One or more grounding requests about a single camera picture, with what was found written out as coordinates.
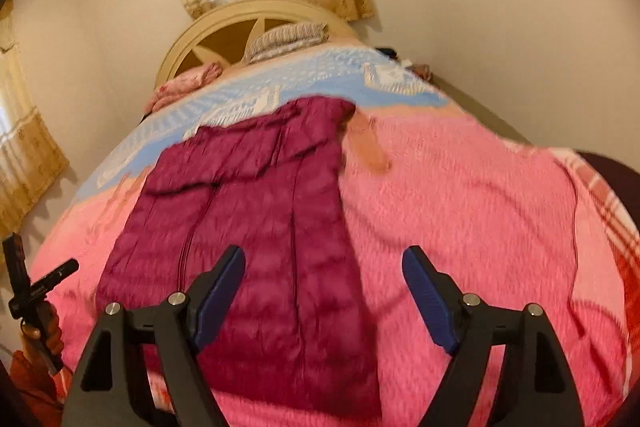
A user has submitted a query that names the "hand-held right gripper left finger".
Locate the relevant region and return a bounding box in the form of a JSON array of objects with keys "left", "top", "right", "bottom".
[{"left": 62, "top": 244, "right": 247, "bottom": 427}]

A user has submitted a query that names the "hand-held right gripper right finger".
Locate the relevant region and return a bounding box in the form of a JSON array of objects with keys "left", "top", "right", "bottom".
[{"left": 401, "top": 245, "right": 586, "bottom": 427}]

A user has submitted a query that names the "magenta puffer jacket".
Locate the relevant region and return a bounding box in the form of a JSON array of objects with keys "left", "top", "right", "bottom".
[{"left": 95, "top": 96, "right": 383, "bottom": 423}]

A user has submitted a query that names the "person's left forearm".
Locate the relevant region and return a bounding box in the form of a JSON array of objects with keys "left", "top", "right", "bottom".
[{"left": 7, "top": 349, "right": 68, "bottom": 427}]

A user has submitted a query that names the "person's left hand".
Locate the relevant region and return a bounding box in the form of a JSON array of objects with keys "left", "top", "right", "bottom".
[{"left": 21, "top": 306, "right": 65, "bottom": 359}]

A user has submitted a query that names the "bed with pink blue cover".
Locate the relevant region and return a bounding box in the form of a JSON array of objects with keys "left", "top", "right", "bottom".
[{"left": 27, "top": 44, "right": 631, "bottom": 427}]

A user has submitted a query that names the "beige floral side curtain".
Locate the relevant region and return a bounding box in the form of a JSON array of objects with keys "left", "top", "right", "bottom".
[{"left": 0, "top": 0, "right": 70, "bottom": 238}]

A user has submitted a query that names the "red plaid cloth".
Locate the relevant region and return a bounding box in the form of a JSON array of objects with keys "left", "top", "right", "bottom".
[{"left": 550, "top": 147, "right": 640, "bottom": 358}]

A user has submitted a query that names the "pink floral folded quilt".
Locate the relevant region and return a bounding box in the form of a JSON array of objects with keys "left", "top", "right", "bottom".
[{"left": 145, "top": 62, "right": 223, "bottom": 112}]

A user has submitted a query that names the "dark maroon round object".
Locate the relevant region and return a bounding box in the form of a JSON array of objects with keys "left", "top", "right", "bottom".
[{"left": 575, "top": 150, "right": 640, "bottom": 228}]

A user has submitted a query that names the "cream arched bed headboard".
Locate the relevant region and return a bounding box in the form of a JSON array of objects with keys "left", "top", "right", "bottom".
[{"left": 155, "top": 0, "right": 358, "bottom": 88}]

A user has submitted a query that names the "striped pillow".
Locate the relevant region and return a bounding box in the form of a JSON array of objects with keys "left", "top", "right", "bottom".
[{"left": 242, "top": 22, "right": 331, "bottom": 64}]

